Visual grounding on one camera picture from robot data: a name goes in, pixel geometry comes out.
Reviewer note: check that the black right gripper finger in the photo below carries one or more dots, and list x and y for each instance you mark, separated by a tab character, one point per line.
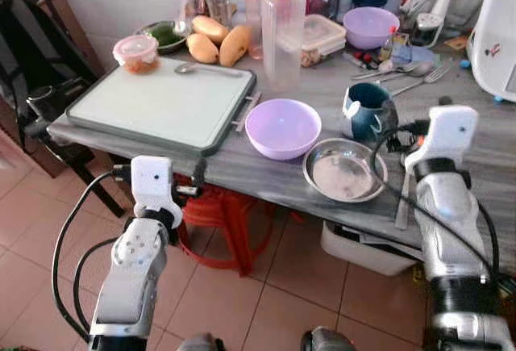
388	117

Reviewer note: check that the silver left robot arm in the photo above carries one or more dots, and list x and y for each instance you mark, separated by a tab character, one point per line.
133	274

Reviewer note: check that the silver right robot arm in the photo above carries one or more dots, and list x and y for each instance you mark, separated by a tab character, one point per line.
451	238

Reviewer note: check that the teal mug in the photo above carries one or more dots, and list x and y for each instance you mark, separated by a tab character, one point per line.
363	113

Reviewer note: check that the steel spoon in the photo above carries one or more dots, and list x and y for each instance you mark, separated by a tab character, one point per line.
403	69
187	68

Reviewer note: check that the steel fork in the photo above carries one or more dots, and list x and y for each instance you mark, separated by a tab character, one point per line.
423	81

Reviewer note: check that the red plastic stool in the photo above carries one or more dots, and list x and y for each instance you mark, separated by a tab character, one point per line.
230	222

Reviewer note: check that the round steel plate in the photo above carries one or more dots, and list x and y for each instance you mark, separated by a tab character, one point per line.
343	172

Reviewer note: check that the small bottle with red cap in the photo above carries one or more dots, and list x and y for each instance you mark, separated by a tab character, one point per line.
390	44

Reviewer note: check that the thin steel utensil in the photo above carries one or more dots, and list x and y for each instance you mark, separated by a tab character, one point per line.
247	113

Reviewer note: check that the white tray with dark rim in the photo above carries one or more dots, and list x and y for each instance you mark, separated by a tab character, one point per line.
157	107

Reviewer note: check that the lilac plastic bowl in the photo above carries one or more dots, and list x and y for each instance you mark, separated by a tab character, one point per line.
282	129
371	28

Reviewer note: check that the clear plastic food box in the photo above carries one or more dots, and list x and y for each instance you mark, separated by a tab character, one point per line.
324	38

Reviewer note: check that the white kitchen appliance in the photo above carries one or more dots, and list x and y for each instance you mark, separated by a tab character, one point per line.
493	36

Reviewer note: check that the yellow mango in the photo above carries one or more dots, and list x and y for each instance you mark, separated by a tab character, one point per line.
210	28
201	48
235	46

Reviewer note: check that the white plastic bin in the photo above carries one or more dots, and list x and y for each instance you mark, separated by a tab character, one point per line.
363	250

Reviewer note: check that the clear bottle with orange cap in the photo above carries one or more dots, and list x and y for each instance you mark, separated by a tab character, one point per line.
284	32

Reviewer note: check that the small container with pink lid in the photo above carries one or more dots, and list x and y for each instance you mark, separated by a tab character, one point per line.
135	54

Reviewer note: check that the plate with green food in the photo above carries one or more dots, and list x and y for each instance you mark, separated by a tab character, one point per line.
165	36

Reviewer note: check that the grey left robot foot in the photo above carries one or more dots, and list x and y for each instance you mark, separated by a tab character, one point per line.
200	343

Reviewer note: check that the grey robot foot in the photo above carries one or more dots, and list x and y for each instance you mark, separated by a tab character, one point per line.
200	343
329	340

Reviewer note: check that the black chair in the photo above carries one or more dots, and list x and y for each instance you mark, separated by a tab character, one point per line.
36	60

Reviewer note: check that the grey right robot foot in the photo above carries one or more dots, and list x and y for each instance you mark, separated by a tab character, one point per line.
329	340

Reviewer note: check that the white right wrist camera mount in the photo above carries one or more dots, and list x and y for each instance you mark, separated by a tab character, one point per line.
447	133

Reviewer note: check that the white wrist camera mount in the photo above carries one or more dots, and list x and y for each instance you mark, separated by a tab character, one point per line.
153	183
447	133

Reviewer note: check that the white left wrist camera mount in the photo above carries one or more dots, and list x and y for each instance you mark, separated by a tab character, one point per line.
153	183

